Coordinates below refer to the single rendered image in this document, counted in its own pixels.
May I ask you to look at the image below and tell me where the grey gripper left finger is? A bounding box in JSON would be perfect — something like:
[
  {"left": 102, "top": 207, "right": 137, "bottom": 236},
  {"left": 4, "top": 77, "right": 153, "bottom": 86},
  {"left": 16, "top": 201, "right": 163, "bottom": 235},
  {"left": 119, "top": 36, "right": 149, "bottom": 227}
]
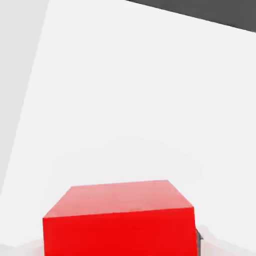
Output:
[{"left": 0, "top": 237, "right": 44, "bottom": 256}]

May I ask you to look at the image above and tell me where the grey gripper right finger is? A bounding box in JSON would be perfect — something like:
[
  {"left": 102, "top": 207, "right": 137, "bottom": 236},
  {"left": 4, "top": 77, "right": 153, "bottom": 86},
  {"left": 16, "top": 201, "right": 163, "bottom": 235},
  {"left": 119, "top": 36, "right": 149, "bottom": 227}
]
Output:
[{"left": 195, "top": 225, "right": 256, "bottom": 256}]

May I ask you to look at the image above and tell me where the small red cube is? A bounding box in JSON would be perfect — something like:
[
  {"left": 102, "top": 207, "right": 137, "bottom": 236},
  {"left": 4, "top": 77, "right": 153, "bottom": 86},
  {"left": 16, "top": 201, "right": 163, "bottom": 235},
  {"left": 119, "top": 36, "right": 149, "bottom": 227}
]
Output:
[{"left": 42, "top": 179, "right": 198, "bottom": 256}]

